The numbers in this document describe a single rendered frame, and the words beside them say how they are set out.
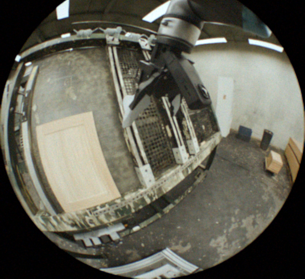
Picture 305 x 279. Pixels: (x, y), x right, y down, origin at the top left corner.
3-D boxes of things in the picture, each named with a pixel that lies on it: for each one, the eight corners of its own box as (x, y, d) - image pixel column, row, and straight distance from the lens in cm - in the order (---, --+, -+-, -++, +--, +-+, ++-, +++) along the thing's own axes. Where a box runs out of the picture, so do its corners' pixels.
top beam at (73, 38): (20, 67, 122) (18, 60, 117) (24, 60, 129) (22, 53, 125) (190, 66, 181) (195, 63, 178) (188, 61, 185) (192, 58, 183)
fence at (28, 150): (53, 212, 77) (51, 215, 74) (34, 70, 98) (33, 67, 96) (58, 212, 74) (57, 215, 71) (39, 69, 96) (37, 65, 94)
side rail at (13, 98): (34, 209, 97) (29, 215, 91) (22, 71, 124) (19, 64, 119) (38, 209, 93) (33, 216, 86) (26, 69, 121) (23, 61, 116)
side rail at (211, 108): (212, 133, 158) (219, 131, 154) (185, 67, 176) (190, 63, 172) (214, 131, 165) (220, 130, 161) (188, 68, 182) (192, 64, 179)
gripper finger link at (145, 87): (137, 111, 23) (166, 82, 23) (141, 116, 22) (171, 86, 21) (122, 102, 20) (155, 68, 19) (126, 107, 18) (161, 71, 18)
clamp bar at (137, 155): (138, 186, 65) (164, 199, 46) (102, 41, 109) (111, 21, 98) (152, 178, 68) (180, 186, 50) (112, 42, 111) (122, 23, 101)
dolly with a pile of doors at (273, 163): (275, 177, 327) (283, 164, 312) (263, 171, 306) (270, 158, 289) (274, 165, 376) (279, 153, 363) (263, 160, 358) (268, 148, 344)
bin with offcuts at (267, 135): (268, 153, 432) (275, 135, 416) (258, 148, 419) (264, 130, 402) (267, 147, 479) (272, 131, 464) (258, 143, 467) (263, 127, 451)
